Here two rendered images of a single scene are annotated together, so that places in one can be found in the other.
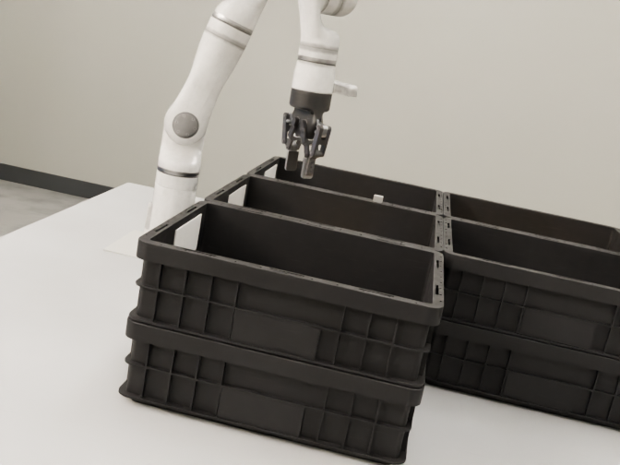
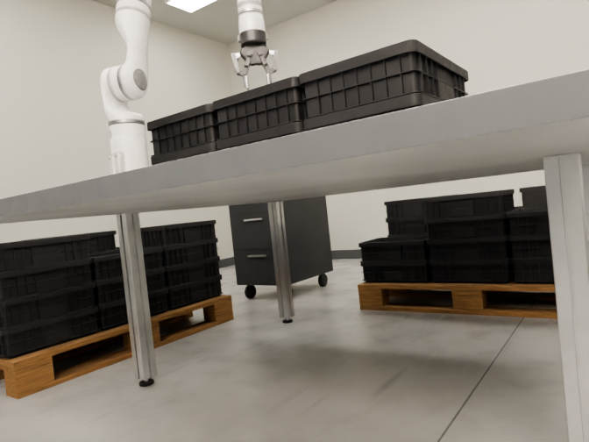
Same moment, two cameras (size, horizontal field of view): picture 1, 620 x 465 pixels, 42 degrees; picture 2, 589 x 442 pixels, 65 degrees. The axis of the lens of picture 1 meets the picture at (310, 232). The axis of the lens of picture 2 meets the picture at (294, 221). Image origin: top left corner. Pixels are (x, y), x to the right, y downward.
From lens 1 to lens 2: 153 cm
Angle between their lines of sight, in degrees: 61
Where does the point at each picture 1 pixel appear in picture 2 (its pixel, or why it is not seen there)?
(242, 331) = (442, 93)
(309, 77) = (260, 20)
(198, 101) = (143, 61)
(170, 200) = (141, 144)
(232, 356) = not seen: hidden behind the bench
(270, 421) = not seen: hidden behind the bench
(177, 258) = (425, 49)
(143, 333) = (425, 99)
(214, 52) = (142, 24)
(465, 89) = not seen: outside the picture
